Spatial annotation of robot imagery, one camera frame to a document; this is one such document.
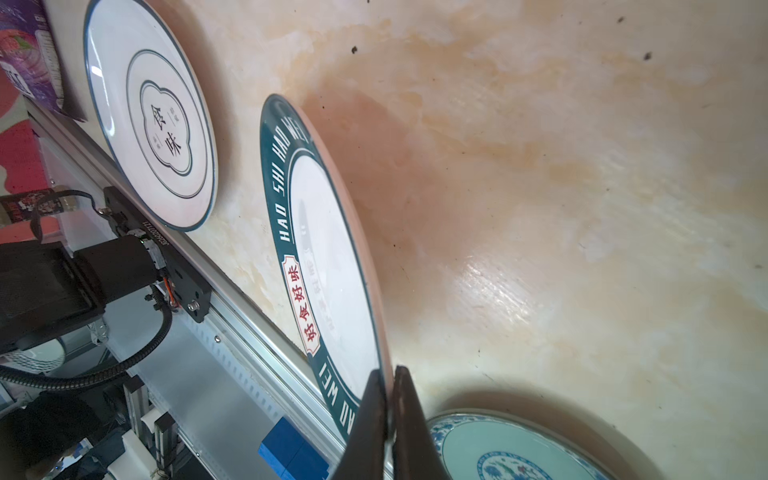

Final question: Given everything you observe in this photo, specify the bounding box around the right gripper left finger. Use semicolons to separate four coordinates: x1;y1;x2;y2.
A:
331;370;388;480

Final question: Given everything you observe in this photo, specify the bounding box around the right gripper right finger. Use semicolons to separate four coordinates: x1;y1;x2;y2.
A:
392;365;450;480

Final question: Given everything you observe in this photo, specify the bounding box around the white plate black line pattern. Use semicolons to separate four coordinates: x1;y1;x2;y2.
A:
83;1;219;232

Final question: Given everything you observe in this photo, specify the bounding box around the purple snack packet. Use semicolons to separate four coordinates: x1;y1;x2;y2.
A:
1;0;83;121

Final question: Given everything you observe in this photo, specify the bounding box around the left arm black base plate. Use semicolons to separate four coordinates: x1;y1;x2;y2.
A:
103;186;213;323

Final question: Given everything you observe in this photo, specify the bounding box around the teal blue patterned plate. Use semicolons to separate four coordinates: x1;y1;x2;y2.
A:
427;412;611;480

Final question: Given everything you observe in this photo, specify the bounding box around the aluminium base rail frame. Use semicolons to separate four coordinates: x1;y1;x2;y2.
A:
23;98;397;480

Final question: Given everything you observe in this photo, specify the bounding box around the large green rim lettered plate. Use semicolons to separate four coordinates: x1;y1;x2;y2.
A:
260;94;393;439

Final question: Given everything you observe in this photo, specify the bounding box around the blue block on rail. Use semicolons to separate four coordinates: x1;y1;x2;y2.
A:
258;417;330;480

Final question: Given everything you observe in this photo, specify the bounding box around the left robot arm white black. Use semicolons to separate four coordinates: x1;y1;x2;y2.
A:
1;235;173;392

